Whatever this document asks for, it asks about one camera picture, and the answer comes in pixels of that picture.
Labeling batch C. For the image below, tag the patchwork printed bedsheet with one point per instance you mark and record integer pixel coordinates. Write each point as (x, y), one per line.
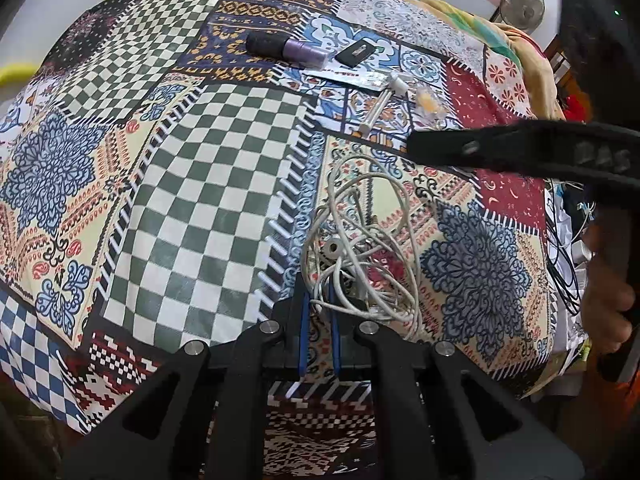
(210, 170)

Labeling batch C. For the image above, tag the white ointment tube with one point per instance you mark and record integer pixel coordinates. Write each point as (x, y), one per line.
(350, 78)

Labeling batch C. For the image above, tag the wooden chair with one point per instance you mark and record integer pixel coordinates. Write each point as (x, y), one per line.
(557, 55)

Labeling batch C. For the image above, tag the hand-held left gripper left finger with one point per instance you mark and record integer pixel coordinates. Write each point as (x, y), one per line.
(301, 332)

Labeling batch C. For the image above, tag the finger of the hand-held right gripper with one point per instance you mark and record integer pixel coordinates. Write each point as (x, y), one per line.
(470, 149)

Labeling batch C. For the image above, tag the black and purple tube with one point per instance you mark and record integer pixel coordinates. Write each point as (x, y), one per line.
(280, 46)

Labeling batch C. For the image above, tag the person's right hand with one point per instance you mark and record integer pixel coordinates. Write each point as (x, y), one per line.
(605, 305)

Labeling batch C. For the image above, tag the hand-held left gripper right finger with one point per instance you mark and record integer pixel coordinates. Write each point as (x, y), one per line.
(335, 342)

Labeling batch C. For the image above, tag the thin white stick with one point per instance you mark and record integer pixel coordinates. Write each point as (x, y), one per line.
(376, 110)

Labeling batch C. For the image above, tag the small black packet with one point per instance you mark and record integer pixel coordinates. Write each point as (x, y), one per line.
(351, 52)

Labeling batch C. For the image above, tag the grey standing fan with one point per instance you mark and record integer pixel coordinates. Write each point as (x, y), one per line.
(522, 7)

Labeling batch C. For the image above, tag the clear wrapper with orange piece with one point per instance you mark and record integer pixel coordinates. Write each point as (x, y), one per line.
(431, 105)

